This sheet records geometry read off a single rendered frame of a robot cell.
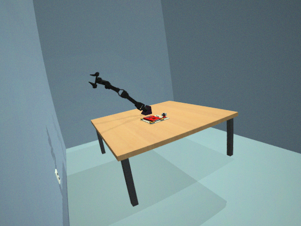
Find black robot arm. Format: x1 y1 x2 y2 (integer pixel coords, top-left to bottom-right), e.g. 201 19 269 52
98 77 148 113

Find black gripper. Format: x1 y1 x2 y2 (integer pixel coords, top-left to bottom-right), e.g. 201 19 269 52
89 72 99 88

